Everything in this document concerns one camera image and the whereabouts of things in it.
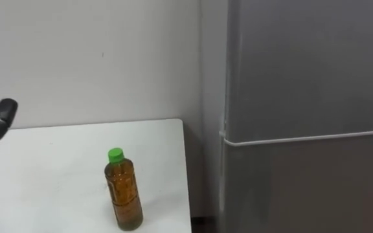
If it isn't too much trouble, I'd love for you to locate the grey fridge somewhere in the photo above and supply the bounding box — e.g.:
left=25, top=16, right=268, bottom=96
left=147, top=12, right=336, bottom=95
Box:
left=200, top=0, right=373, bottom=233

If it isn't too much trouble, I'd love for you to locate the white table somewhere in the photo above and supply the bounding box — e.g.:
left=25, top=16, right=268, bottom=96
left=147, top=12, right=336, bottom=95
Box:
left=0, top=118, right=193, bottom=233

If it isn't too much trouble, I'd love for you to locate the amber bottle with green cap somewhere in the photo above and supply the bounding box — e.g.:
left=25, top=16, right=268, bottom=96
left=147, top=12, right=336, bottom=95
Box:
left=104, top=147, right=144, bottom=232

